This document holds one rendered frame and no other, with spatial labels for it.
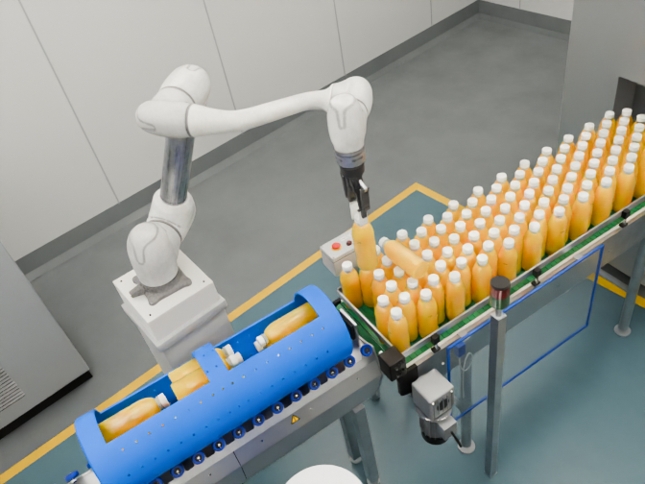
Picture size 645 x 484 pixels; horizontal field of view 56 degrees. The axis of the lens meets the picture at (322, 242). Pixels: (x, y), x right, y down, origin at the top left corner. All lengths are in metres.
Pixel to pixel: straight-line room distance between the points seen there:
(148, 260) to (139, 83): 2.46
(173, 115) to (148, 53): 2.69
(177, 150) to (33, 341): 1.68
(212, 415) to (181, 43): 3.21
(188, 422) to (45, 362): 1.79
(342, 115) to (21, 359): 2.39
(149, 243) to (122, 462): 0.76
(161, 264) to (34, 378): 1.54
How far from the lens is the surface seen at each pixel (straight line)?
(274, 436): 2.21
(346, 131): 1.73
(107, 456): 1.97
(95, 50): 4.41
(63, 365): 3.69
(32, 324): 3.46
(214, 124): 1.86
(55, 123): 4.44
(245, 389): 1.97
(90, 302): 4.33
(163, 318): 2.38
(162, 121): 1.90
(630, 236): 2.90
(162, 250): 2.29
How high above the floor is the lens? 2.72
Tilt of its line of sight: 42 degrees down
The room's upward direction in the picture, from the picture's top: 12 degrees counter-clockwise
